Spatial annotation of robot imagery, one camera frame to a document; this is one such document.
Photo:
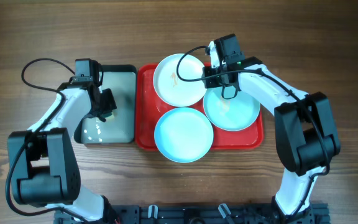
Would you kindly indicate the red plastic tray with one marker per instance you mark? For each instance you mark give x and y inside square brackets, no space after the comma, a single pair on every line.
[149,108]

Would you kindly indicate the white round plate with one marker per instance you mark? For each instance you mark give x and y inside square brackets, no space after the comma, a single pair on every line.
[173,90]

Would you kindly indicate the teal plate on right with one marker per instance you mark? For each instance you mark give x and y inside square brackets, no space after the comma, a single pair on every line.
[235,114]

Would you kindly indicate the green yellow sponge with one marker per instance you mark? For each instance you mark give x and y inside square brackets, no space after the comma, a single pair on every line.
[109,116]

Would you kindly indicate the light blue front plate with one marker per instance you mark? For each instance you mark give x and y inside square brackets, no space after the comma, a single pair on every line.
[183,135]

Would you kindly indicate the black water basin tray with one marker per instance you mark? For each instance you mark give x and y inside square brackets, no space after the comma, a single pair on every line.
[121,79]

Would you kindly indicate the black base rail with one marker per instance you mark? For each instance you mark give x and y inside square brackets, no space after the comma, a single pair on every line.
[247,214]

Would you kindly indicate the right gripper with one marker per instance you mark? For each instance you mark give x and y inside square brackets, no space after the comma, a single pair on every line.
[212,78]

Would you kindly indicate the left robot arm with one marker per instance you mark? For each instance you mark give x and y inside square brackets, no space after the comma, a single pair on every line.
[43,172]

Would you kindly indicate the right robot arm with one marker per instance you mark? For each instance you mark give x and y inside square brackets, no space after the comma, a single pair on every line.
[305,131]

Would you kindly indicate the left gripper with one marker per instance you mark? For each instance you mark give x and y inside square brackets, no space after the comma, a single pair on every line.
[106,104]

